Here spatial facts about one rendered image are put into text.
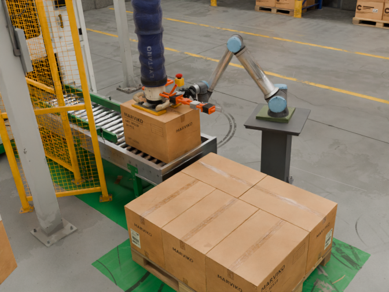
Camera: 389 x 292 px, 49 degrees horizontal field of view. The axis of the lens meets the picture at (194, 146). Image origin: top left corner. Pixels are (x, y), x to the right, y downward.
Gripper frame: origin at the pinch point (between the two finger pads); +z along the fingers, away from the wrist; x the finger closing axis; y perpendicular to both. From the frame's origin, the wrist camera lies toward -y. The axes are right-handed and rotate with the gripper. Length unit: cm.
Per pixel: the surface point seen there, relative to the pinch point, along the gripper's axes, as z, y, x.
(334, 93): -325, 11, -107
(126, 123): 18, 50, -30
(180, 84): -48, 44, -13
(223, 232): 56, -93, -53
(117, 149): 35, 46, -49
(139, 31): 12, 26, 54
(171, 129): 14.0, -4.2, -21.3
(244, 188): 6, -74, -53
